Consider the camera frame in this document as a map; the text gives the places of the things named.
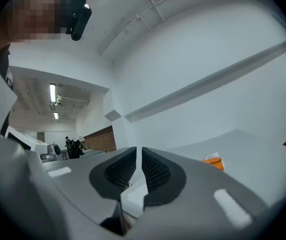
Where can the white machine housing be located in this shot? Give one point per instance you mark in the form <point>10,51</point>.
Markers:
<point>25,139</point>

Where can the long ceiling light tube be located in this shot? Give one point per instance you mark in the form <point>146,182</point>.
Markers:
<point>52,93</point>

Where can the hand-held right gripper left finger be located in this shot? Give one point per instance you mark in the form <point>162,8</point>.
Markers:
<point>83,184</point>

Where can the white ceiling conduit pipe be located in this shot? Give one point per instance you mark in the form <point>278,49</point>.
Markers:
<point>142,11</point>

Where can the orange tissue box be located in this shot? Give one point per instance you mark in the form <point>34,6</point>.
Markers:
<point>215,163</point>

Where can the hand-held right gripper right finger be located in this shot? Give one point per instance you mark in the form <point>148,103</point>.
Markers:
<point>195,184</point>

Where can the grey round-lens device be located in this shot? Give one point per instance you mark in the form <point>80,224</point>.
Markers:
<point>51,152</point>

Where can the black head-mounted camera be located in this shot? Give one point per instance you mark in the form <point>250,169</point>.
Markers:
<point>79,16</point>

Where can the white ceiling ducts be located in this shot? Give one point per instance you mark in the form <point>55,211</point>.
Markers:
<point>73,100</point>

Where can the person's head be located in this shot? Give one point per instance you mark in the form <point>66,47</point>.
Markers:
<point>30,14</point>

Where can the white tissue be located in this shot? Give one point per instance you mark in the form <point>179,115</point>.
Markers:
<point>213,155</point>

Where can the person's dark shirt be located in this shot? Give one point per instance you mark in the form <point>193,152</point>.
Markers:
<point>4,64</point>

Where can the short ceiling light tube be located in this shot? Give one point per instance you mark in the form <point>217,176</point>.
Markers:
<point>56,115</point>

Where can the grey wall ledge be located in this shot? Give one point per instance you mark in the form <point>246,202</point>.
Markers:
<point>207,81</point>

